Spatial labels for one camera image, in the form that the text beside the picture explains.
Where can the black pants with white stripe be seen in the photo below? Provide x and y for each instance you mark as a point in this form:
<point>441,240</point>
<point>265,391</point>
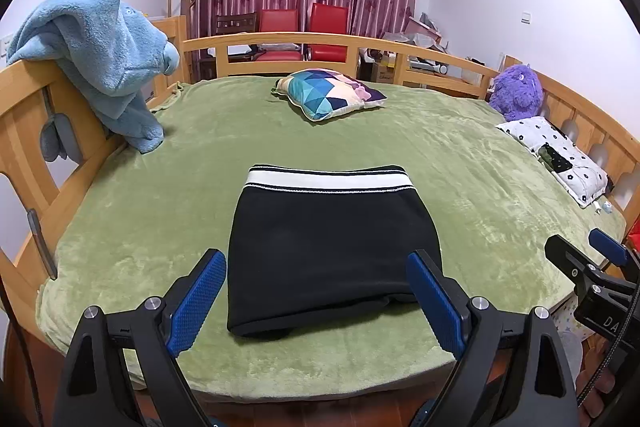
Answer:
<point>325,247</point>

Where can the red chair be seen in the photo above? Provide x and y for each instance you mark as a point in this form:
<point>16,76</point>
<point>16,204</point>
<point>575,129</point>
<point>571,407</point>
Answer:
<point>327,24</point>
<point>280,22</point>

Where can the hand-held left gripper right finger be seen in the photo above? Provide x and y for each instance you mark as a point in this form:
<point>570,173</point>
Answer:
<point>435,304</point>

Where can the geometric patterned cushion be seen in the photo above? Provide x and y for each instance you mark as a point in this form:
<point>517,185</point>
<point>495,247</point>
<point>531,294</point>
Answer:
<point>325,94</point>

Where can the person's right hand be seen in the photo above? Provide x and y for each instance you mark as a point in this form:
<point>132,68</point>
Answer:
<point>600,394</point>

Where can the light blue fleece robe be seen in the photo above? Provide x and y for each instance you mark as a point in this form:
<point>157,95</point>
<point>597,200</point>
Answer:
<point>100,47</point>

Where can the white black floral pillow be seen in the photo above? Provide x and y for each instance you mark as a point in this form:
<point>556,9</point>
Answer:
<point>575,167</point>

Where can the cardboard box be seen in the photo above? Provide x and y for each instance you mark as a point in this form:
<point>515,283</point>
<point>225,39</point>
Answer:
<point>382,71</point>

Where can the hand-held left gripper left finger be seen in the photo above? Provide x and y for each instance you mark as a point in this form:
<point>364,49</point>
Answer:
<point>195,302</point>

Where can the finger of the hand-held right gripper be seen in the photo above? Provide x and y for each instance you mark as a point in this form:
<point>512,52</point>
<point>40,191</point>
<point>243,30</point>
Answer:
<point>610,249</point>
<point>570,257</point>

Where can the purple plush toy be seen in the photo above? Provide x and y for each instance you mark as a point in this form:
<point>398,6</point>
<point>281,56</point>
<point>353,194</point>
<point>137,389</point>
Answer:
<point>517,92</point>

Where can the dark wooden chair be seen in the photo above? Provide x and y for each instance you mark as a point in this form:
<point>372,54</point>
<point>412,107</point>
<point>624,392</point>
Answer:
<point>235,24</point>

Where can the wooden bed frame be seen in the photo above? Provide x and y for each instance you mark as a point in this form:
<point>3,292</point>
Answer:
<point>20,107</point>

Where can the small white blue object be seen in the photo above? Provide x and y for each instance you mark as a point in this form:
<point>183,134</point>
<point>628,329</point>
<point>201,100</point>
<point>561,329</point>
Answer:
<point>604,208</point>

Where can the pale patterned bedsheet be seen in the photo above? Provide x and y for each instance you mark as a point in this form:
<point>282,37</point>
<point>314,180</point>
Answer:
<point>567,327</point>

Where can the green fleece blanket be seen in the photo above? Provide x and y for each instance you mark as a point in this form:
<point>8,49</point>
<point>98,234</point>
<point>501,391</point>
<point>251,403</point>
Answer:
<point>150,207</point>

